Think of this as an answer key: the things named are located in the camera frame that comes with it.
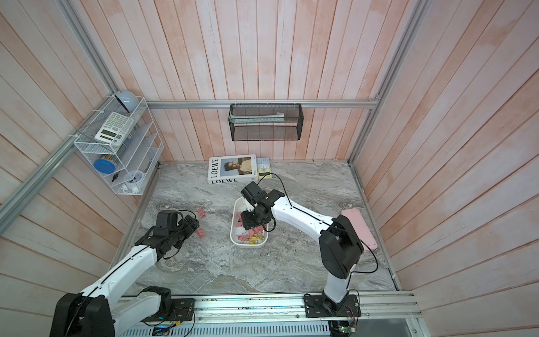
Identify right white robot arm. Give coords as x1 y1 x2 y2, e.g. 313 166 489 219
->
241 182 364 307

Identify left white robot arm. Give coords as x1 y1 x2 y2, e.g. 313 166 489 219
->
50 210 199 336

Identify white storage box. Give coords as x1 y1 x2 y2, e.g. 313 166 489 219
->
230 197 269 249

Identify white LOEWE book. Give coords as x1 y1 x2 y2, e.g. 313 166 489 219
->
207 154 258 185

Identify yellow blue calculator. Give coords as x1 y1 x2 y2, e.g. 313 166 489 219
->
256 157 272 179

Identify blue lid container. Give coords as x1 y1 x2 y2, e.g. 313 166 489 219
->
93 154 117 175

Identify papers in mesh basket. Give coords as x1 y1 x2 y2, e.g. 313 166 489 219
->
229 112 286 124

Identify white calculator on shelf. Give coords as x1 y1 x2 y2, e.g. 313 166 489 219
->
94 112 135 147

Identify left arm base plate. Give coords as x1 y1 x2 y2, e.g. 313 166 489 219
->
143 298 195 324

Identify black mesh wall basket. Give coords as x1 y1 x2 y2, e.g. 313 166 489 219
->
228 103 304 141

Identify white wire shelf rack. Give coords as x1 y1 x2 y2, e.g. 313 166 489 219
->
74 95 164 196

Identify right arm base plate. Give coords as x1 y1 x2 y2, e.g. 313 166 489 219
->
303 293 362 318

